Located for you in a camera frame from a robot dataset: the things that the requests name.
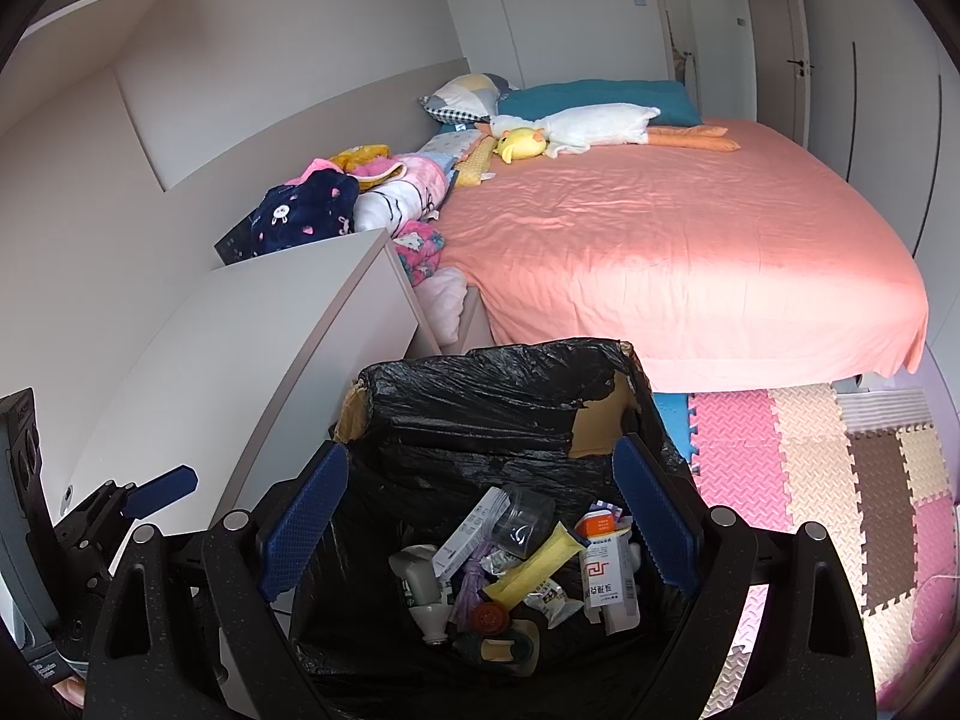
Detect grey ribbed mat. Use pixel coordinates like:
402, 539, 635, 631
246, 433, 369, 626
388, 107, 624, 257
840, 388, 935, 432

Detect orange white medicine box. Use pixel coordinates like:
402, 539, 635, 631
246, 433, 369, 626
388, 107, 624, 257
576, 506, 631, 541

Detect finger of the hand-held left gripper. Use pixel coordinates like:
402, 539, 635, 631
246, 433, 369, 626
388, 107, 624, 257
79, 467, 197, 541

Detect white goose plush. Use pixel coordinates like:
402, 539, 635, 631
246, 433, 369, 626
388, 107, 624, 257
475, 103, 742, 160

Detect white plastic drink bottle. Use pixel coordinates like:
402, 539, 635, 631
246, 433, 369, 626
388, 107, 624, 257
388, 544, 455, 646

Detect white desk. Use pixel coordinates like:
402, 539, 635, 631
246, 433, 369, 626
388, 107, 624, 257
45, 227, 443, 691

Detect white room door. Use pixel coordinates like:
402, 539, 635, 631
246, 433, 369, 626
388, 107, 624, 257
754, 0, 811, 147

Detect purple cloth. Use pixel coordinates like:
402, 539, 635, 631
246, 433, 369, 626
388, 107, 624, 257
450, 551, 496, 631

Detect yellow packet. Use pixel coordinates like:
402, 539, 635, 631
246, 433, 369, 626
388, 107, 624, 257
489, 523, 593, 608

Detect small white sachet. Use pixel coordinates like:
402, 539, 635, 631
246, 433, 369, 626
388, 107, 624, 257
525, 577, 584, 627

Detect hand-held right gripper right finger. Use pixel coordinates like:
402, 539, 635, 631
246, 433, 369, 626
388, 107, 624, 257
611, 433, 878, 720

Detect checked patchwork pillow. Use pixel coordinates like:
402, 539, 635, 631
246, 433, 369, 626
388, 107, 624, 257
418, 73, 522, 125

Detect yellow dotted cushion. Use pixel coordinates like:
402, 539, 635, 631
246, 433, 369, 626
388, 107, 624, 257
457, 136, 500, 188

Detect white cartoon blanket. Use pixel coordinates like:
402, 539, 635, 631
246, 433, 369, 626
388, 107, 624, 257
352, 154, 458, 233

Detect bed with pink sheet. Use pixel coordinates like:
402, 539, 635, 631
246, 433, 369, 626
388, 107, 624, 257
431, 116, 931, 395

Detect yellow cloth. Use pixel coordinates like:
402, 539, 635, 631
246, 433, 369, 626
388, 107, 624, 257
328, 144, 392, 172

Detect cardboard box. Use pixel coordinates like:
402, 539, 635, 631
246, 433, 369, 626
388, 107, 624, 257
332, 341, 642, 462

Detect white wardrobe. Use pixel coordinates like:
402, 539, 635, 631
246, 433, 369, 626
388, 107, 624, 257
810, 0, 960, 256

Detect yellow duck plush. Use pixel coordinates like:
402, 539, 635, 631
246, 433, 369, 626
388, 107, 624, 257
491, 127, 550, 164

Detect pale pink cloth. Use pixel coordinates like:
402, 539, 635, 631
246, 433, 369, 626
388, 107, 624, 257
416, 266, 470, 342

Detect teal pillow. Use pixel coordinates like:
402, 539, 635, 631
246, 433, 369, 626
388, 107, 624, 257
496, 80, 702, 128

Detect dark patterned box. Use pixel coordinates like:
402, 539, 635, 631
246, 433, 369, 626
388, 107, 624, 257
214, 210, 260, 265

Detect clear plastic jar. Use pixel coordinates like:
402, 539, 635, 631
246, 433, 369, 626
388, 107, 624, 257
491, 487, 557, 560

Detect pale striped cushion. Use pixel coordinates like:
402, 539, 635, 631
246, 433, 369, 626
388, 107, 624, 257
415, 127, 488, 166

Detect navy printed blanket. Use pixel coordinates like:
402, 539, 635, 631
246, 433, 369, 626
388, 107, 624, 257
249, 169, 361, 257

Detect foam floor mat tiles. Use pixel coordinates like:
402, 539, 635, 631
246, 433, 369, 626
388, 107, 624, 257
652, 382, 960, 713

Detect floral cloth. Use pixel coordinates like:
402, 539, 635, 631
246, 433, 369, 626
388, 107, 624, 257
391, 221, 445, 286

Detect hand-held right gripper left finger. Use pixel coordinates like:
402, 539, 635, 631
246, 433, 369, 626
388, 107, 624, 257
82, 441, 353, 720

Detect white box red pattern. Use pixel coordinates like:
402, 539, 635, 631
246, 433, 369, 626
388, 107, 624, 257
581, 532, 644, 635

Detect red round plastic lid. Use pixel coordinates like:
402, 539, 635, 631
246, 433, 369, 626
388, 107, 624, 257
469, 601, 512, 635

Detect grey thermometer box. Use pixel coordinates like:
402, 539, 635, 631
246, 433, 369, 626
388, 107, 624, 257
433, 486, 511, 577

